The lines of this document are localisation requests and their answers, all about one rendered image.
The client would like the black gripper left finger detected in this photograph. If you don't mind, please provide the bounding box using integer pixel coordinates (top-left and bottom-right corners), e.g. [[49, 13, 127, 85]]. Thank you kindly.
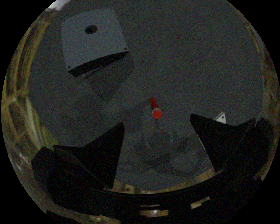
[[52, 122, 125, 189]]

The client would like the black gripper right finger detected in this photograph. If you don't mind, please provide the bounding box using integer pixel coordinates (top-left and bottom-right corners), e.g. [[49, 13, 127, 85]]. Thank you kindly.
[[190, 113, 256, 173]]

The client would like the red peg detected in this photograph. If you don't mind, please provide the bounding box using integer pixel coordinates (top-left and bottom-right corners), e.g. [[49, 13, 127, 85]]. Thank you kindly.
[[150, 97, 162, 118]]

